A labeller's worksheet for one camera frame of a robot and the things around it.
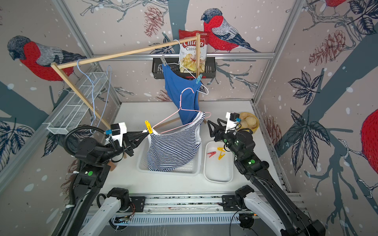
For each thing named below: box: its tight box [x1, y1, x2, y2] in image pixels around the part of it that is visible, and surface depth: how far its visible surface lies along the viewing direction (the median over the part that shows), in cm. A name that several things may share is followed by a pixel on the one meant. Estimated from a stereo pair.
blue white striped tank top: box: [147, 112, 206, 173], surface depth 76 cm
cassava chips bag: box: [178, 29, 210, 73], surface depth 88 cm
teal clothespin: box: [195, 73, 203, 85], surface depth 71 cm
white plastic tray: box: [203, 141, 234, 184], surface depth 88 cm
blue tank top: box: [162, 63, 203, 126], surface depth 84 cm
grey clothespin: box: [159, 53, 167, 67], surface depth 82 cm
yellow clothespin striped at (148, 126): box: [144, 119, 154, 135], surface depth 58 cm
